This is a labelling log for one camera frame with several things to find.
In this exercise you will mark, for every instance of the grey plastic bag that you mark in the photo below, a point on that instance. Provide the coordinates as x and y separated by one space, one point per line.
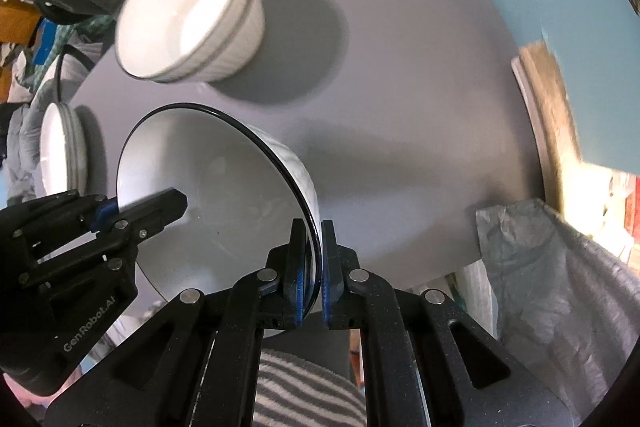
550 307

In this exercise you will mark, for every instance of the white black-rimmed bowl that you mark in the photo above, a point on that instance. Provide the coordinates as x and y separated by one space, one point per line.
245 42
225 187
190 7

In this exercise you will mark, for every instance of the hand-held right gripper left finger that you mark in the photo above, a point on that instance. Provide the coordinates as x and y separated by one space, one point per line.
298 287

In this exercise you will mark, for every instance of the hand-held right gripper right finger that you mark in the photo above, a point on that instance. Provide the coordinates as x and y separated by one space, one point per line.
326 292

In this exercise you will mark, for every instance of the grey white striped cloth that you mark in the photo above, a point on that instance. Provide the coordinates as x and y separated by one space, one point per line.
300 387

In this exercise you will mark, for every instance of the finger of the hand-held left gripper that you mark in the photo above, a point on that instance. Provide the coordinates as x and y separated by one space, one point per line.
104 213
160 209

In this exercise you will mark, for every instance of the beige wooden frame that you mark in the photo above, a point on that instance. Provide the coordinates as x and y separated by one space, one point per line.
555 107

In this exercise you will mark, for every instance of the orange wooden board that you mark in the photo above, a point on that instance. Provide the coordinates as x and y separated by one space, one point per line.
20 22

